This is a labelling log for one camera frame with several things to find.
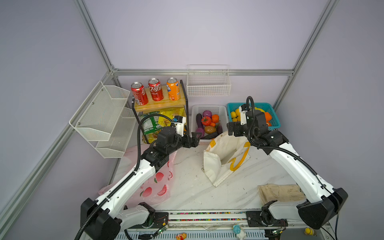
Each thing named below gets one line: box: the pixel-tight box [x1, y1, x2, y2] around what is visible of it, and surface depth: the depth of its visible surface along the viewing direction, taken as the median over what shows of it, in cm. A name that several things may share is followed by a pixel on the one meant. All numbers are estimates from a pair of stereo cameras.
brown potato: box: [204, 125, 217, 134], surface depth 109 cm
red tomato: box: [201, 116, 212, 126], surface depth 110 cm
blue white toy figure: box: [232, 224, 241, 235], surface depth 70 cm
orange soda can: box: [166, 77, 181, 101], surface depth 76 cm
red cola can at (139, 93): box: [131, 81, 149, 106], surface depth 73 cm
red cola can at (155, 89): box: [148, 77, 164, 102], surface depth 76 cm
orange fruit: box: [264, 112, 272, 125], surface depth 111 cm
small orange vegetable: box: [211, 114, 220, 124], surface depth 115 cm
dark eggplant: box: [196, 113, 204, 128], surface depth 116 cm
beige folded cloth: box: [257, 184, 307, 206], surface depth 84 cm
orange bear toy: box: [175, 232, 187, 240], surface depth 70 cm
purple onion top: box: [202, 110, 213, 118], surface depth 117 cm
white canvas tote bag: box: [201, 132, 251, 187], surface depth 87 cm
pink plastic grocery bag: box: [98, 144, 178, 207], surface depth 51 cm
